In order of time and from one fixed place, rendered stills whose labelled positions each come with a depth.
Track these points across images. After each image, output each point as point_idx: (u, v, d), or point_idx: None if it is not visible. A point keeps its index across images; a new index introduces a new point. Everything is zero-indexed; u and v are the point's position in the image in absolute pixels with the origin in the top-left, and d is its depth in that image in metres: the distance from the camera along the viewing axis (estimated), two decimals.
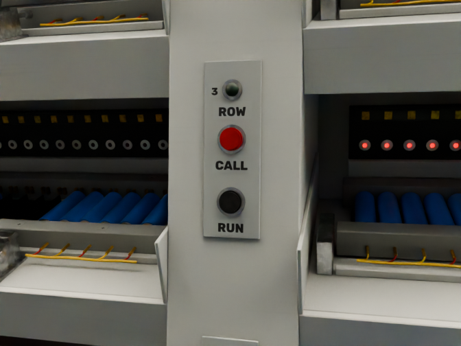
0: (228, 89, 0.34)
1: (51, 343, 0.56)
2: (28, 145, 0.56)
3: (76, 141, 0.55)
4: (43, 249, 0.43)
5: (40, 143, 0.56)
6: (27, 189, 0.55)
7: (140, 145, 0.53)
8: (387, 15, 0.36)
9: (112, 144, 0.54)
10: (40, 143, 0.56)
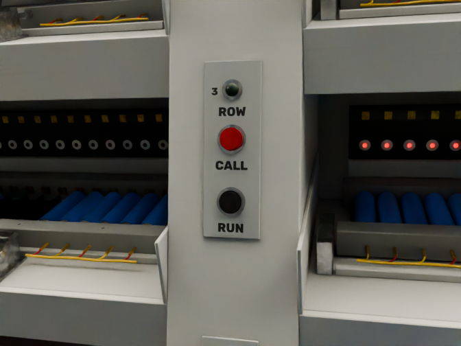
0: (228, 89, 0.34)
1: (51, 343, 0.56)
2: (28, 145, 0.56)
3: (76, 141, 0.55)
4: (43, 249, 0.43)
5: (40, 143, 0.56)
6: (27, 189, 0.55)
7: (140, 145, 0.53)
8: (387, 15, 0.36)
9: (112, 144, 0.54)
10: (40, 143, 0.56)
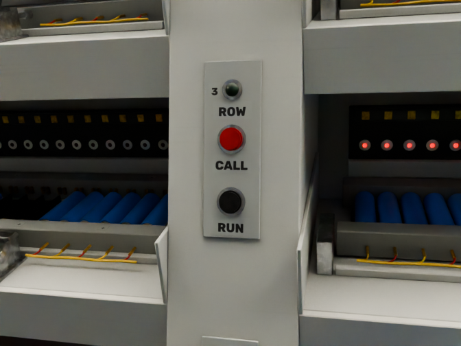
0: (228, 89, 0.34)
1: (51, 343, 0.56)
2: (28, 145, 0.56)
3: (76, 141, 0.55)
4: (43, 249, 0.43)
5: (40, 143, 0.56)
6: (27, 189, 0.55)
7: (140, 145, 0.53)
8: (387, 15, 0.36)
9: (112, 144, 0.54)
10: (40, 143, 0.56)
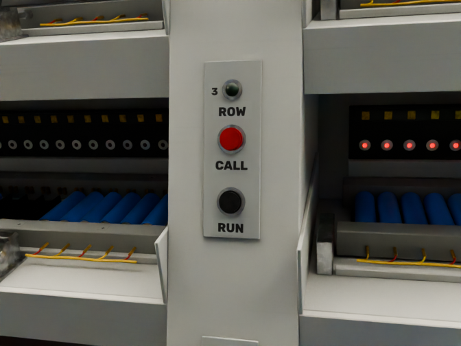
0: (228, 89, 0.34)
1: (51, 343, 0.56)
2: (28, 145, 0.56)
3: (76, 141, 0.55)
4: (43, 249, 0.43)
5: (40, 143, 0.56)
6: (27, 189, 0.55)
7: (140, 145, 0.53)
8: (387, 15, 0.36)
9: (112, 144, 0.54)
10: (40, 143, 0.56)
